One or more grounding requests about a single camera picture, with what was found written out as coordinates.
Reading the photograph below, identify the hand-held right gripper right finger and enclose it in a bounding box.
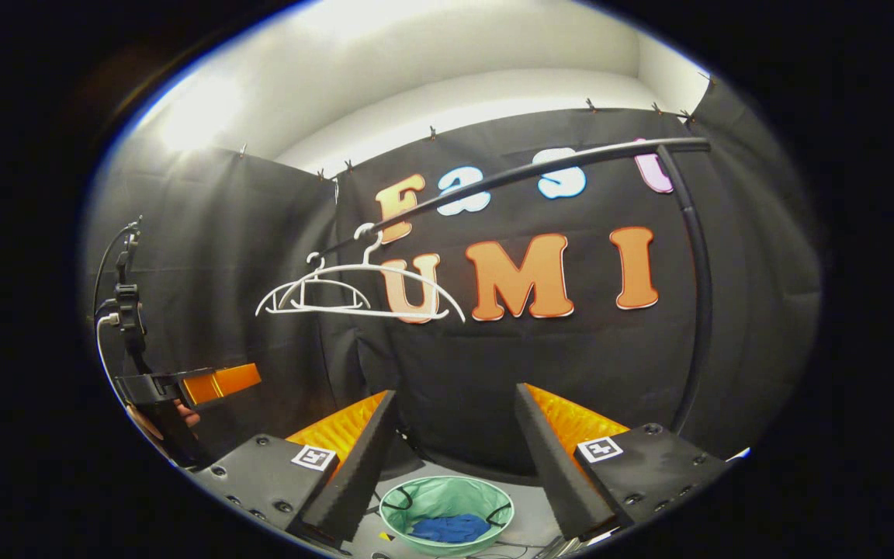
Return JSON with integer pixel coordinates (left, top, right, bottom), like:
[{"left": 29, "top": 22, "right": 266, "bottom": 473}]
[{"left": 515, "top": 383, "right": 731, "bottom": 542}]

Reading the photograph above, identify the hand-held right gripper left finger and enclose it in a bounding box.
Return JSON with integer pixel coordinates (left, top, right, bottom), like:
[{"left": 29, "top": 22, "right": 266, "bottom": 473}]
[{"left": 191, "top": 390, "right": 399, "bottom": 546}]

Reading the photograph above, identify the green laundry hamper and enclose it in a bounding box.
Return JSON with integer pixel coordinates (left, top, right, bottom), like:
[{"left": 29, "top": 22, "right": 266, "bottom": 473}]
[{"left": 379, "top": 475, "right": 515, "bottom": 557}]

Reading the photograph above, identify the blue corduroy jacket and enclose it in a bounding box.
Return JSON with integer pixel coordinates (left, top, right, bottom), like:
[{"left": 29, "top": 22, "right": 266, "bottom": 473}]
[{"left": 410, "top": 513, "right": 493, "bottom": 545}]

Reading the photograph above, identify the white plastic clothes hanger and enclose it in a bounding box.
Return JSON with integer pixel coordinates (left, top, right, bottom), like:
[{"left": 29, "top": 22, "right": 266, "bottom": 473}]
[
  {"left": 255, "top": 223, "right": 466, "bottom": 324},
  {"left": 261, "top": 252, "right": 374, "bottom": 312}
]

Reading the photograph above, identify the black stand with clamps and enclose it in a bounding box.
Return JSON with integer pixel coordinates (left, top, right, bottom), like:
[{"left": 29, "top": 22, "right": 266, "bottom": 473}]
[{"left": 92, "top": 217, "right": 150, "bottom": 375}]

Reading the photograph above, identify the row of small backdrop clips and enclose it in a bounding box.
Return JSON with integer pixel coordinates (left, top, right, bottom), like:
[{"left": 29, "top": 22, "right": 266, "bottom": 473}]
[{"left": 237, "top": 71, "right": 718, "bottom": 183}]

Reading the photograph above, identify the white cable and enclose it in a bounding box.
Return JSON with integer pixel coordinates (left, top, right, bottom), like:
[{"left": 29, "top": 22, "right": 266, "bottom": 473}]
[{"left": 95, "top": 311, "right": 131, "bottom": 406}]

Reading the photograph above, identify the black clothes rack rail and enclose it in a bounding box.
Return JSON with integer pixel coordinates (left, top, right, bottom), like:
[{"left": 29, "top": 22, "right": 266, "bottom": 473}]
[{"left": 321, "top": 137, "right": 716, "bottom": 436}]

